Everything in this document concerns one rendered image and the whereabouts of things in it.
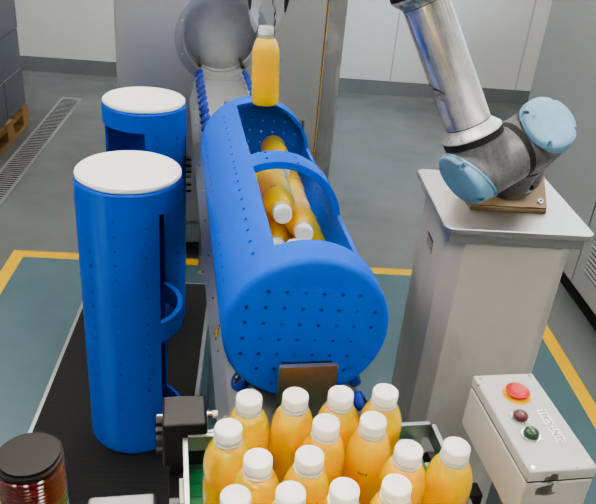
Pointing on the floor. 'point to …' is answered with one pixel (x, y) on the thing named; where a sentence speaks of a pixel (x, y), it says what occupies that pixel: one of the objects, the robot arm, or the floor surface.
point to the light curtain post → (329, 82)
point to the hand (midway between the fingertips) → (266, 28)
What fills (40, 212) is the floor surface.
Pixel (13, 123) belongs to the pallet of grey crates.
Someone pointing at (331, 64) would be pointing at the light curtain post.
